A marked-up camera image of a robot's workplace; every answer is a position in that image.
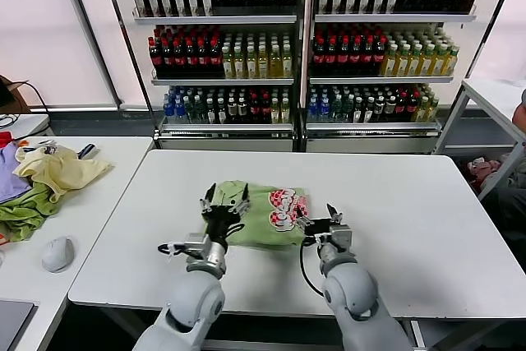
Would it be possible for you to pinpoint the red-capped cola bottle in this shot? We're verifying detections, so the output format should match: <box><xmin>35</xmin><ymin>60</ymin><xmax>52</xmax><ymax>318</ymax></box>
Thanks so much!
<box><xmin>348</xmin><ymin>35</ymin><xmax>362</xmax><ymax>76</ymax></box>
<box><xmin>311</xmin><ymin>35</ymin><xmax>325</xmax><ymax>76</ymax></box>
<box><xmin>161</xmin><ymin>36</ymin><xmax>174</xmax><ymax>78</ymax></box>
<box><xmin>361</xmin><ymin>35</ymin><xmax>375</xmax><ymax>76</ymax></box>
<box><xmin>336</xmin><ymin>35</ymin><xmax>350</xmax><ymax>76</ymax></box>
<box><xmin>150</xmin><ymin>36</ymin><xmax>163</xmax><ymax>78</ymax></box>
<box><xmin>324</xmin><ymin>35</ymin><xmax>338</xmax><ymax>76</ymax></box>
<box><xmin>196</xmin><ymin>36</ymin><xmax>209</xmax><ymax>78</ymax></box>
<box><xmin>184</xmin><ymin>36</ymin><xmax>197</xmax><ymax>78</ymax></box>
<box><xmin>208</xmin><ymin>36</ymin><xmax>222</xmax><ymax>78</ymax></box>
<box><xmin>373</xmin><ymin>35</ymin><xmax>387</xmax><ymax>76</ymax></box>
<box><xmin>173</xmin><ymin>36</ymin><xmax>186</xmax><ymax>78</ymax></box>

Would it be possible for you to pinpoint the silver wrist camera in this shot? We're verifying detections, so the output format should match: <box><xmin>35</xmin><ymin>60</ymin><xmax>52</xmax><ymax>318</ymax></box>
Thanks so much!
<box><xmin>327</xmin><ymin>223</ymin><xmax>355</xmax><ymax>252</ymax></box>
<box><xmin>182</xmin><ymin>232</ymin><xmax>210</xmax><ymax>261</ymax></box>

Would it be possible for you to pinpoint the pale yellow garment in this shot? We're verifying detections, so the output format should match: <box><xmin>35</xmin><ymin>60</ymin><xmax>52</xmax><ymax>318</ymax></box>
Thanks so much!
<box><xmin>12</xmin><ymin>145</ymin><xmax>115</xmax><ymax>204</ymax></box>

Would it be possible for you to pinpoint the white metal side table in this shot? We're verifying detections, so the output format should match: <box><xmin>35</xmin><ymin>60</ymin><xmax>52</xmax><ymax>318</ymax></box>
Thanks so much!
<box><xmin>433</xmin><ymin>78</ymin><xmax>526</xmax><ymax>204</ymax></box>

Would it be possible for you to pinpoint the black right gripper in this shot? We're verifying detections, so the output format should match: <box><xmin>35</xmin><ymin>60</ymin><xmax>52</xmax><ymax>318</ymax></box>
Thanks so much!
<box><xmin>293</xmin><ymin>202</ymin><xmax>344</xmax><ymax>242</ymax></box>

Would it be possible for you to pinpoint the grey beverage display rack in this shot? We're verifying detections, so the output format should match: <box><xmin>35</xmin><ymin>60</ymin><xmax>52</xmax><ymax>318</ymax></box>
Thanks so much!
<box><xmin>305</xmin><ymin>0</ymin><xmax>478</xmax><ymax>155</ymax></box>
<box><xmin>130</xmin><ymin>0</ymin><xmax>306</xmax><ymax>154</ymax></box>

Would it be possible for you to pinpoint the person's hand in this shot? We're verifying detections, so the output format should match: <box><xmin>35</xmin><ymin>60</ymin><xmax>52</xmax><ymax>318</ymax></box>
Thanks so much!
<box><xmin>513</xmin><ymin>103</ymin><xmax>526</xmax><ymax>132</ymax></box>

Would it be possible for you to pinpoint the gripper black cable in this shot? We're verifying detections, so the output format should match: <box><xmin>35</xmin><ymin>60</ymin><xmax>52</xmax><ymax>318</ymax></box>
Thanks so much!
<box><xmin>298</xmin><ymin>234</ymin><xmax>325</xmax><ymax>298</ymax></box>
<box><xmin>157</xmin><ymin>242</ymin><xmax>186</xmax><ymax>262</ymax></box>

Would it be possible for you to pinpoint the grey window frame post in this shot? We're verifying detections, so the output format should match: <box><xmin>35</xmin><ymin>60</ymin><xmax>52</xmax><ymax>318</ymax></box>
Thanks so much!
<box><xmin>55</xmin><ymin>0</ymin><xmax>124</xmax><ymax>109</ymax></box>

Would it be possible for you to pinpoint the black power cable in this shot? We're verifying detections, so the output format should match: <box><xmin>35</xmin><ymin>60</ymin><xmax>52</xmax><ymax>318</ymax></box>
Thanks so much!
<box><xmin>22</xmin><ymin>81</ymin><xmax>54</xmax><ymax>138</ymax></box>

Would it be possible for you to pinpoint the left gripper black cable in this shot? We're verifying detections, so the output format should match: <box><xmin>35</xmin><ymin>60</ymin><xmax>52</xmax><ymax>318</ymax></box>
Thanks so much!
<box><xmin>157</xmin><ymin>242</ymin><xmax>186</xmax><ymax>262</ymax></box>

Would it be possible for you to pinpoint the purple garment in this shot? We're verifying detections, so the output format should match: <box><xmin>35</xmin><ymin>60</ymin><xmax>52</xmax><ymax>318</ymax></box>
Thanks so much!
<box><xmin>0</xmin><ymin>143</ymin><xmax>34</xmax><ymax>206</ymax></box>

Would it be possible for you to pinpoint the yellow juice bottle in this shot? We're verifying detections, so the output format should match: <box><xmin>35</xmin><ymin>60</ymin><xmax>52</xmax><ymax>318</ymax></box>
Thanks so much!
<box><xmin>395</xmin><ymin>44</ymin><xmax>409</xmax><ymax>77</ymax></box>
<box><xmin>281</xmin><ymin>44</ymin><xmax>294</xmax><ymax>79</ymax></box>
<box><xmin>384</xmin><ymin>44</ymin><xmax>398</xmax><ymax>77</ymax></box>
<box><xmin>445</xmin><ymin>44</ymin><xmax>459</xmax><ymax>77</ymax></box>
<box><xmin>269</xmin><ymin>44</ymin><xmax>282</xmax><ymax>79</ymax></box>
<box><xmin>245</xmin><ymin>44</ymin><xmax>258</xmax><ymax>79</ymax></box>
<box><xmin>221</xmin><ymin>44</ymin><xmax>234</xmax><ymax>79</ymax></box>
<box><xmin>233</xmin><ymin>44</ymin><xmax>246</xmax><ymax>79</ymax></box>
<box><xmin>420</xmin><ymin>44</ymin><xmax>434</xmax><ymax>77</ymax></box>
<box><xmin>408</xmin><ymin>44</ymin><xmax>422</xmax><ymax>77</ymax></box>
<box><xmin>256</xmin><ymin>44</ymin><xmax>270</xmax><ymax>79</ymax></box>
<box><xmin>432</xmin><ymin>44</ymin><xmax>446</xmax><ymax>77</ymax></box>

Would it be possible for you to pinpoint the pink white cloth pile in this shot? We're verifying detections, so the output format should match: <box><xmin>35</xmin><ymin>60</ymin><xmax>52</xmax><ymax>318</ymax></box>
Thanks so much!
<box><xmin>466</xmin><ymin>156</ymin><xmax>501</xmax><ymax>192</ymax></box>

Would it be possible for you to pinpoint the blue white striped cloth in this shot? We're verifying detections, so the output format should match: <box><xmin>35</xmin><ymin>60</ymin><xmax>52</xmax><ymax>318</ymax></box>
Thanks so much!
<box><xmin>76</xmin><ymin>144</ymin><xmax>99</xmax><ymax>162</ymax></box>

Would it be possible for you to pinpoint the crumpled green garment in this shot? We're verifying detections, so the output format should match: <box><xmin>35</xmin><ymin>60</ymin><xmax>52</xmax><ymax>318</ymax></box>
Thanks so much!
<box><xmin>0</xmin><ymin>182</ymin><xmax>61</xmax><ymax>244</ymax></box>

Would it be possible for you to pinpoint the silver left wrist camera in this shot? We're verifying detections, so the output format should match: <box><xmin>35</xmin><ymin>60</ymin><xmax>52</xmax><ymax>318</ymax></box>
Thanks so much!
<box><xmin>182</xmin><ymin>232</ymin><xmax>210</xmax><ymax>261</ymax></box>

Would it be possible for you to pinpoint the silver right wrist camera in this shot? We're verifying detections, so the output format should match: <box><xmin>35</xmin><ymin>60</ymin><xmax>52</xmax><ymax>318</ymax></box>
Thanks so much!
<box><xmin>327</xmin><ymin>223</ymin><xmax>355</xmax><ymax>252</ymax></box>

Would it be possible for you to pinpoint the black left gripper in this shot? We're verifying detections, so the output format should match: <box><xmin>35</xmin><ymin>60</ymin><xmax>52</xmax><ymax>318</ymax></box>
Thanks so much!
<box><xmin>199</xmin><ymin>182</ymin><xmax>252</xmax><ymax>240</ymax></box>

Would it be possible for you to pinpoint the white computer mouse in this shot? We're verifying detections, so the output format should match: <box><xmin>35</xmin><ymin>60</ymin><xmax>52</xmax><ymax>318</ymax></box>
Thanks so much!
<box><xmin>40</xmin><ymin>237</ymin><xmax>76</xmax><ymax>274</ymax></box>

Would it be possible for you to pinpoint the person's grey clothing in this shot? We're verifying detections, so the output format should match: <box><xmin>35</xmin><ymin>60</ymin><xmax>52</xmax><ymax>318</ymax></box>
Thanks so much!
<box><xmin>480</xmin><ymin>186</ymin><xmax>526</xmax><ymax>245</ymax></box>

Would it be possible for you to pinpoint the grey laptop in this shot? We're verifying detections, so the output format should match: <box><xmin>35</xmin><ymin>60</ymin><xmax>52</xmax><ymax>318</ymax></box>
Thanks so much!
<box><xmin>0</xmin><ymin>300</ymin><xmax>37</xmax><ymax>351</ymax></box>

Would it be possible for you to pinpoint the light green T-shirt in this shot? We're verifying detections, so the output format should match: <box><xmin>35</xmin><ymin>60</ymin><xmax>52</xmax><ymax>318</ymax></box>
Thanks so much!
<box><xmin>204</xmin><ymin>180</ymin><xmax>311</xmax><ymax>249</ymax></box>

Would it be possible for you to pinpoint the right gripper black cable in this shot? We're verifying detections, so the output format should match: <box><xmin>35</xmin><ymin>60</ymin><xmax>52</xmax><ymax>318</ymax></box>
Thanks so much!
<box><xmin>298</xmin><ymin>234</ymin><xmax>325</xmax><ymax>298</ymax></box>

